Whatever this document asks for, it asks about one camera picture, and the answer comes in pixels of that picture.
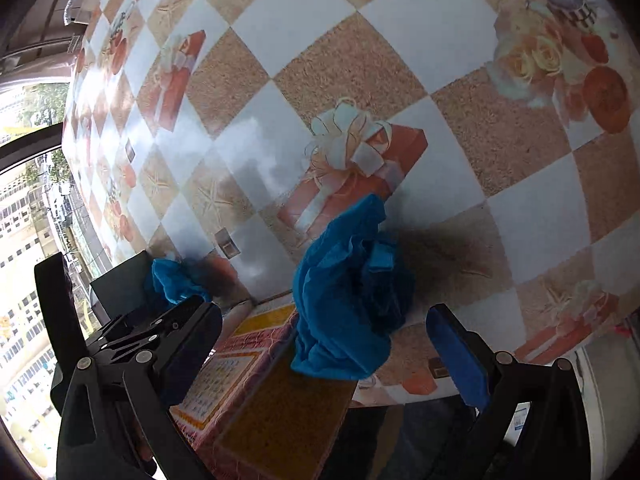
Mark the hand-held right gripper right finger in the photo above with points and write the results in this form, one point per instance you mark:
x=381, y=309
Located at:
x=457, y=355

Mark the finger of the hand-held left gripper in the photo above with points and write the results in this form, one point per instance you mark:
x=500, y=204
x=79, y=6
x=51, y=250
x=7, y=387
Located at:
x=130, y=327

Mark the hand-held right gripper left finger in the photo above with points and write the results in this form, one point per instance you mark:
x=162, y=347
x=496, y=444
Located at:
x=185, y=370

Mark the white and black cardboard box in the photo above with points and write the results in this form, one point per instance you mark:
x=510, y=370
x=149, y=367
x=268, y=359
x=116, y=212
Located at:
x=122, y=280

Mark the blue cloth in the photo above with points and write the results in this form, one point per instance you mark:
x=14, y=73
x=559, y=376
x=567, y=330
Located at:
x=345, y=305

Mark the orange patterned flat packet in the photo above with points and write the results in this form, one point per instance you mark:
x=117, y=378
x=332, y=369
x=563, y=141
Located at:
x=280, y=420

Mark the checkered printed tablecloth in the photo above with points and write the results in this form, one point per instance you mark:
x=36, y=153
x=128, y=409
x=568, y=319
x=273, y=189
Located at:
x=450, y=40

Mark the dark window frame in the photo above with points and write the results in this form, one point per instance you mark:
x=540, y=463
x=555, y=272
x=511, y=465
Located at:
x=30, y=65

